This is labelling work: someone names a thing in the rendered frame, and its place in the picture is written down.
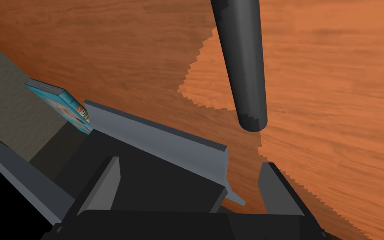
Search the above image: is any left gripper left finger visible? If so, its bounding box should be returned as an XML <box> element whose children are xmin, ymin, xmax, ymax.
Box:
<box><xmin>69</xmin><ymin>155</ymin><xmax>122</xmax><ymax>217</ymax></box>

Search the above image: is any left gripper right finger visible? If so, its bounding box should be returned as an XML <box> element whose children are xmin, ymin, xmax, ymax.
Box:
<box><xmin>257</xmin><ymin>162</ymin><xmax>314</xmax><ymax>217</ymax></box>

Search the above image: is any grey and black cabinet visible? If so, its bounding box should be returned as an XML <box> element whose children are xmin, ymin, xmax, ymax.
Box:
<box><xmin>55</xmin><ymin>99</ymin><xmax>246</xmax><ymax>214</ymax></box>

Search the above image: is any grey framed black panel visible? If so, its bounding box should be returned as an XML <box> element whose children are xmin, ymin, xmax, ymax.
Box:
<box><xmin>0</xmin><ymin>130</ymin><xmax>76</xmax><ymax>240</ymax></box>

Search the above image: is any blue book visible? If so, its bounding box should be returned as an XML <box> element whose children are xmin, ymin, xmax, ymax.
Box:
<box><xmin>24</xmin><ymin>78</ymin><xmax>93</xmax><ymax>135</ymax></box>

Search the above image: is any dark grey round pole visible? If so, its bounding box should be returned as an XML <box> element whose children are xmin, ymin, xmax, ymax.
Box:
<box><xmin>210</xmin><ymin>0</ymin><xmax>268</xmax><ymax>133</ymax></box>

